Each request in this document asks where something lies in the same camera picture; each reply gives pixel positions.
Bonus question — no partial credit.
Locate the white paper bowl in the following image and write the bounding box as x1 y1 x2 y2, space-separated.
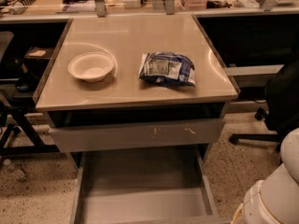
68 52 115 83

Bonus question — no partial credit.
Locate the grey top drawer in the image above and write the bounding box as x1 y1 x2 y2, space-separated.
50 119 224 152

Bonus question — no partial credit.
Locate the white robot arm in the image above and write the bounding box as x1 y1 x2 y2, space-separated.
230 129 299 224

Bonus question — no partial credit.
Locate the clear plastic bottle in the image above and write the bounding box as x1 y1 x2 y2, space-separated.
3 159 26 181

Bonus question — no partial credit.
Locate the black stool left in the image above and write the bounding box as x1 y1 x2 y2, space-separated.
0 31 60 157

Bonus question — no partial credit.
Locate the grey drawer cabinet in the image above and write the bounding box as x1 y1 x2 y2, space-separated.
33 14 241 173

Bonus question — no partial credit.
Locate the black office chair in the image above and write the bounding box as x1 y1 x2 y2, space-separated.
229 61 299 151

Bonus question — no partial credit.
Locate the blue chip bag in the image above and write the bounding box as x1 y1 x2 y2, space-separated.
139 51 195 88

